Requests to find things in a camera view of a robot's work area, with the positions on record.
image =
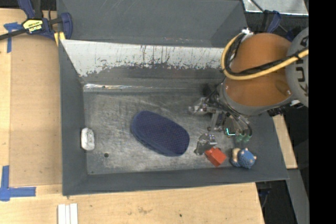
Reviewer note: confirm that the blue toy animal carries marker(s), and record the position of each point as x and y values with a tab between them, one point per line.
244	158

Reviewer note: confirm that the dark blue oval sponge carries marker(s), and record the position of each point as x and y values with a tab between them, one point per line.
160	133

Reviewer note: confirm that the grey metal bin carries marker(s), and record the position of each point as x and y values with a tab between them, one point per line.
147	21

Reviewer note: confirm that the red toy block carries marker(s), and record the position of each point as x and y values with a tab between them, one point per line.
215	157

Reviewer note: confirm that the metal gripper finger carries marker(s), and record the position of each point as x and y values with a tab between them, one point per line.
204	142
200	108

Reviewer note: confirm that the small white packet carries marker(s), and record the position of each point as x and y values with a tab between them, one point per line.
87	139

